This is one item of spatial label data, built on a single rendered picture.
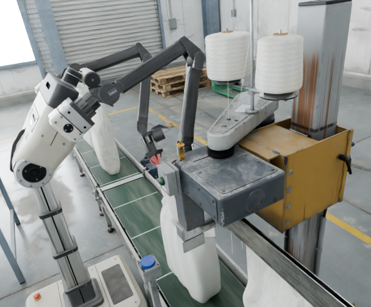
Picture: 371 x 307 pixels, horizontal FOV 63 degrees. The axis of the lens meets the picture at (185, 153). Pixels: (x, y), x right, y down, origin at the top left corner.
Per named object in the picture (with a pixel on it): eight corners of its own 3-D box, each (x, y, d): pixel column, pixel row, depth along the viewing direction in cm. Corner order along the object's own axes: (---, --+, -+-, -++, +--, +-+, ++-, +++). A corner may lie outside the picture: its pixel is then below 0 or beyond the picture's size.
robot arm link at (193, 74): (185, 54, 129) (194, 50, 119) (197, 56, 131) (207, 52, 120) (173, 153, 134) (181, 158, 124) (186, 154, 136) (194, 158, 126)
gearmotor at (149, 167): (136, 170, 318) (134, 157, 312) (149, 165, 324) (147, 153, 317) (147, 181, 294) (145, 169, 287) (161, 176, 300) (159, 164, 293)
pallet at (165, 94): (150, 91, 714) (149, 85, 707) (194, 80, 758) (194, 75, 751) (163, 98, 647) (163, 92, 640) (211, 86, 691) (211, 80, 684)
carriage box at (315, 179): (239, 201, 128) (237, 133, 114) (296, 175, 141) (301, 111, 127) (282, 234, 108) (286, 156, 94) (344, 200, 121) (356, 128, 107)
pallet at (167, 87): (149, 84, 706) (148, 78, 700) (194, 75, 754) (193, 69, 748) (164, 91, 639) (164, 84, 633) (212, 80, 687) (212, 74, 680)
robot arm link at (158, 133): (137, 127, 172) (137, 125, 164) (156, 120, 174) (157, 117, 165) (146, 147, 172) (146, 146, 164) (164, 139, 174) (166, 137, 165)
